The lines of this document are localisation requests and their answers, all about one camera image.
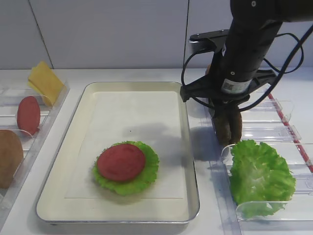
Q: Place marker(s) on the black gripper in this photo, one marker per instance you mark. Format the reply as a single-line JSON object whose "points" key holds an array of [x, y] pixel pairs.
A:
{"points": [[223, 91]]}

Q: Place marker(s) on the brown meat patty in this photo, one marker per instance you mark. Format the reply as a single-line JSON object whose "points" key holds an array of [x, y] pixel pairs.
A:
{"points": [[223, 132], [235, 124]]}

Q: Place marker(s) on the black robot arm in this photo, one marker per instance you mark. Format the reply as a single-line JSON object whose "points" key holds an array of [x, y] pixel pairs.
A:
{"points": [[238, 52]]}

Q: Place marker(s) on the green lettuce pile in rack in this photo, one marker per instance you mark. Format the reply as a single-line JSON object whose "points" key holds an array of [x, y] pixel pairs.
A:
{"points": [[261, 182]]}

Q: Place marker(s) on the red tomato slice on tray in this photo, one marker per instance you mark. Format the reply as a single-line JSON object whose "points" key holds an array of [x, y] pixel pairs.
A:
{"points": [[122, 162]]}

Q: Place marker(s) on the green lettuce leaf on tray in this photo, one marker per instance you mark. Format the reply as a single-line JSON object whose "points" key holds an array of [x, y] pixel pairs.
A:
{"points": [[141, 181]]}

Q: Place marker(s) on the yellow cheese slices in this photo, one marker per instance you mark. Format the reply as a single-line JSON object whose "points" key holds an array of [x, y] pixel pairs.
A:
{"points": [[44, 81]]}

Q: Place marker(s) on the red tomato slice in rack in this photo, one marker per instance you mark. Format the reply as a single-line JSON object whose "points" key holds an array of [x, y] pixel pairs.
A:
{"points": [[28, 115]]}

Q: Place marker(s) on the brown bread bun in rack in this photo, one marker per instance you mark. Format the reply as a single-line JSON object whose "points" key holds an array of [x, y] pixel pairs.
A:
{"points": [[11, 155]]}

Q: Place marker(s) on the golden bun half left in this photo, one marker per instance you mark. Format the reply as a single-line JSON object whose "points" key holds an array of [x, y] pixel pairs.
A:
{"points": [[208, 69]]}

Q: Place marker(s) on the red white striped strip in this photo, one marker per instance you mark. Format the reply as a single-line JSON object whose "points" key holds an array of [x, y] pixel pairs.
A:
{"points": [[295, 140]]}

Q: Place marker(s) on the white parchment paper sheet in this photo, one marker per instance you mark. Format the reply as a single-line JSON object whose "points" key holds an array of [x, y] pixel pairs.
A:
{"points": [[110, 117]]}

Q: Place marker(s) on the cream metal baking tray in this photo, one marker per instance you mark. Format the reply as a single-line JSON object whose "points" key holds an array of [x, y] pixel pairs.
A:
{"points": [[54, 207]]}

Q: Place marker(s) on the clear acrylic rack left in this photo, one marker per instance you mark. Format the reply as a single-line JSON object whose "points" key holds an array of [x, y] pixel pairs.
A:
{"points": [[10, 99]]}

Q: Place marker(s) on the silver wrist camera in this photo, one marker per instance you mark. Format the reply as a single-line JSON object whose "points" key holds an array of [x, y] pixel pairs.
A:
{"points": [[208, 42]]}

